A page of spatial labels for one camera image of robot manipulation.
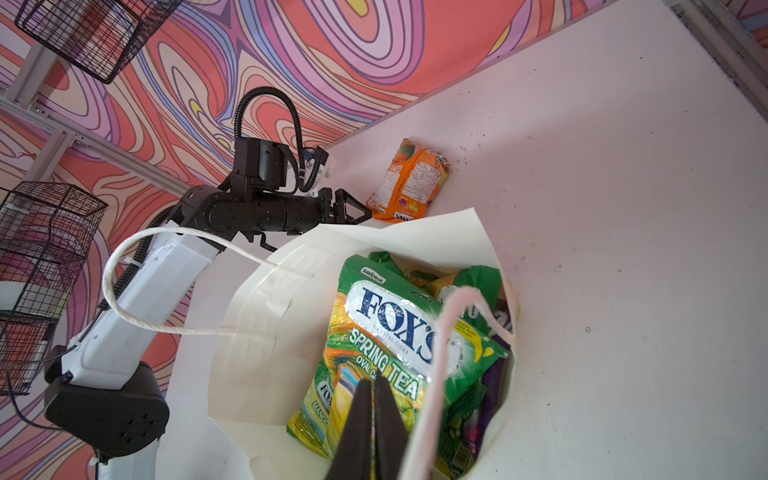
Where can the purple berries candy bag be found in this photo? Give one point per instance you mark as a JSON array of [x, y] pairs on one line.
[[475, 426]]

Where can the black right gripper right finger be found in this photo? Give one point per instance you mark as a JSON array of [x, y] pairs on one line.
[[390, 433]]

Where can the black wire basket wall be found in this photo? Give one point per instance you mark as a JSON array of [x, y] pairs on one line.
[[100, 37], [47, 229]]

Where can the black wire basket back wall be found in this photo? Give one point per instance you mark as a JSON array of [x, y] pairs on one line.
[[100, 37]]

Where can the green candy bag top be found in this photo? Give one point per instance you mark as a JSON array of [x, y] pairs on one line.
[[383, 322]]

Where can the black wire basket left wall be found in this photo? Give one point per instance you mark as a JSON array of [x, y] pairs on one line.
[[47, 229]]

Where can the white floral paper bag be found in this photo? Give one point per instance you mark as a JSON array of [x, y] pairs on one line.
[[270, 339]]

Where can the green candy bag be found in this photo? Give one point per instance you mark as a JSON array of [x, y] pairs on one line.
[[383, 322], [483, 278]]

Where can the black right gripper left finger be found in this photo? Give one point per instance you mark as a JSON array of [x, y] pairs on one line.
[[351, 429]]

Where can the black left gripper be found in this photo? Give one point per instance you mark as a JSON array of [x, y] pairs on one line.
[[302, 214]]

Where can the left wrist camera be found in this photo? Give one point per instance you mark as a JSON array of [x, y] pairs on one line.
[[262, 165]]

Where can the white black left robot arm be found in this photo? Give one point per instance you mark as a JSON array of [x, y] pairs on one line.
[[99, 388]]

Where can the orange candy bag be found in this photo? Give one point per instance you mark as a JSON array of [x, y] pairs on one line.
[[411, 183]]

